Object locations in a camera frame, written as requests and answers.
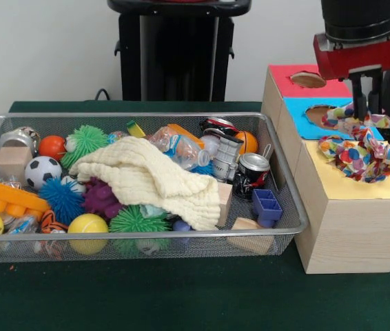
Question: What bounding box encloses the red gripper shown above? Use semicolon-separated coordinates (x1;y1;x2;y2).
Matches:
313;17;390;121

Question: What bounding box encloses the cream waffle cloth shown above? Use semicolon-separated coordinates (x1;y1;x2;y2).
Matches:
69;136;222;231

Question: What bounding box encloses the wooden box with three holes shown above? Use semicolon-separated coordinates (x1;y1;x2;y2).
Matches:
260;63;390;275

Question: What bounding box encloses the silver mesh bin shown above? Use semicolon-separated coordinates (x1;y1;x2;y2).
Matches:
0;112;310;265

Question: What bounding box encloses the dark green table cloth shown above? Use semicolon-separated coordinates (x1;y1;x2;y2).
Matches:
0;99;390;331

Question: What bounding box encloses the green spiky ball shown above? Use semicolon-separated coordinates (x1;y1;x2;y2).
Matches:
60;125;110;170

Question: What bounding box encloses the purple spiky ball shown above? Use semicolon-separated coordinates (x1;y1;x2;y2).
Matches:
83;177;125;220

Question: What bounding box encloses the plain yellow ball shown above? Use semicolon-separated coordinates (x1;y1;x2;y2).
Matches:
67;213;109;255

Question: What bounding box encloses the plain orange ball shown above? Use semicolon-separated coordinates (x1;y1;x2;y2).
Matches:
39;135;68;161

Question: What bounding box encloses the blue spiky ball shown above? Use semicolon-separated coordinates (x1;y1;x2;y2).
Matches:
39;177;85;225

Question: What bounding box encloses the black and white soccer ball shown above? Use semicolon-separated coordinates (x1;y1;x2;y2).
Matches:
25;156;63;190

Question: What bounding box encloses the wooden cube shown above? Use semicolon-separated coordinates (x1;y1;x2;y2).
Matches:
0;146;33;185

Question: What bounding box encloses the orange toy brick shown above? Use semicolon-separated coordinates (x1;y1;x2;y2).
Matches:
0;175;51;219

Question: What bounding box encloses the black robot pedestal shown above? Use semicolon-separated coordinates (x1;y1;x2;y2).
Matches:
107;0;253;102

